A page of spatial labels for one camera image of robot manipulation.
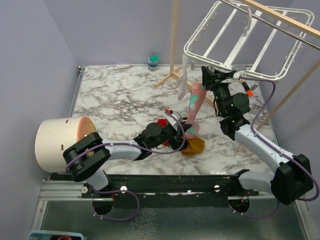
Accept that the teal lidded jar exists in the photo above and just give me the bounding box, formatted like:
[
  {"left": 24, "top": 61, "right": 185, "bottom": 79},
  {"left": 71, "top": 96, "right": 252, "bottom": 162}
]
[{"left": 147, "top": 55, "right": 159, "bottom": 72}]

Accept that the black sock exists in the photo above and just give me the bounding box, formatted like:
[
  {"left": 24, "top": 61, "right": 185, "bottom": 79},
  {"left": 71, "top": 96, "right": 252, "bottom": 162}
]
[{"left": 169, "top": 139, "right": 188, "bottom": 151}]

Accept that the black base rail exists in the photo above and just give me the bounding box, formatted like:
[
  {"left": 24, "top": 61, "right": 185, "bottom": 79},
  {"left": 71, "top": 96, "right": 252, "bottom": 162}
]
[{"left": 49, "top": 173, "right": 259, "bottom": 212}]

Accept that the pink sock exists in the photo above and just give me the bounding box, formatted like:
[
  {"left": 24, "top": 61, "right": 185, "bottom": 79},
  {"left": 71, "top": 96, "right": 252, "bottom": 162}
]
[{"left": 185, "top": 82, "right": 207, "bottom": 139}]

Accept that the red sock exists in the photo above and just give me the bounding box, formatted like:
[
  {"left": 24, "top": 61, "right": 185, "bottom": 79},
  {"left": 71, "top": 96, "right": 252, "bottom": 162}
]
[{"left": 157, "top": 118, "right": 170, "bottom": 147}]

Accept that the blue bin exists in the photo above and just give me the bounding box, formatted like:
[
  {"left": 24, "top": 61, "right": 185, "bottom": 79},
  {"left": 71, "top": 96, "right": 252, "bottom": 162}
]
[{"left": 27, "top": 230, "right": 88, "bottom": 240}]

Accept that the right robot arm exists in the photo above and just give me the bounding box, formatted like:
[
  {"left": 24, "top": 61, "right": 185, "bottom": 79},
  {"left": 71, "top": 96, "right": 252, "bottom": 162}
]
[{"left": 201, "top": 66, "right": 320, "bottom": 205}]

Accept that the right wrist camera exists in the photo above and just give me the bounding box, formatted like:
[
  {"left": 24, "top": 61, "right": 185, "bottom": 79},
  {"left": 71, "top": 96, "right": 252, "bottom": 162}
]
[{"left": 232, "top": 67, "right": 247, "bottom": 80}]

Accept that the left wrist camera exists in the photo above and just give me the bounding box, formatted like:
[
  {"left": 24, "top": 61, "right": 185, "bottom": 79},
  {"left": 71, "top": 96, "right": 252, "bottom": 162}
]
[{"left": 165, "top": 109, "right": 183, "bottom": 130}]

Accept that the white plastic sock hanger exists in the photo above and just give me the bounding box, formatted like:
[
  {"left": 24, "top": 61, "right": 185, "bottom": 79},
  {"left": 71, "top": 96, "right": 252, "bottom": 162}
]
[{"left": 183, "top": 0, "right": 307, "bottom": 82}]

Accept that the wooden clothes rack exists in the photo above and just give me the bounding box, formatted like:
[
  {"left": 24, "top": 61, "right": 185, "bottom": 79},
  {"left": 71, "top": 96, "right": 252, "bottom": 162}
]
[{"left": 154, "top": 0, "right": 320, "bottom": 152}]

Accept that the cream cylindrical container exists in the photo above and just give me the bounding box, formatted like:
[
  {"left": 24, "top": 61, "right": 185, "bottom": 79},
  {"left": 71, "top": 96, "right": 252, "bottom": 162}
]
[{"left": 34, "top": 116, "right": 96, "bottom": 173}]

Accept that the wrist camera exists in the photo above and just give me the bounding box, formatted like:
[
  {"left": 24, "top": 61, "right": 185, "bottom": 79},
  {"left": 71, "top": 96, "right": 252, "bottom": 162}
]
[
  {"left": 232, "top": 67, "right": 247, "bottom": 80},
  {"left": 165, "top": 109, "right": 183, "bottom": 130}
]

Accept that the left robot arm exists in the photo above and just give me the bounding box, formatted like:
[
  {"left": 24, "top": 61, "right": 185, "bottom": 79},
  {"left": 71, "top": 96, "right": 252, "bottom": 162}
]
[{"left": 62, "top": 122, "right": 191, "bottom": 198}]

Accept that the white sock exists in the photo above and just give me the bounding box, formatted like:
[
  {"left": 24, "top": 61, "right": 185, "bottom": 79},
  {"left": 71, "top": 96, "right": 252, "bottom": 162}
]
[{"left": 177, "top": 54, "right": 188, "bottom": 101}]

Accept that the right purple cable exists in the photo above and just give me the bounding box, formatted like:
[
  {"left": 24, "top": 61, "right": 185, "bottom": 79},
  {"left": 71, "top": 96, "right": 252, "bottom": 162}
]
[{"left": 226, "top": 76, "right": 320, "bottom": 220}]

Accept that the black orange highlighter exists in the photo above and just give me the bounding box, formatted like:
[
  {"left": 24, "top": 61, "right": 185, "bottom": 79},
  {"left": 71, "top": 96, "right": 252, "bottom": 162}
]
[{"left": 242, "top": 82, "right": 253, "bottom": 97}]

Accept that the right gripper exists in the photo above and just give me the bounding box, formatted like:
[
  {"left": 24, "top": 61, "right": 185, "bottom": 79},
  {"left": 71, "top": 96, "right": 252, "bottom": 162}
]
[{"left": 202, "top": 65, "right": 234, "bottom": 116}]

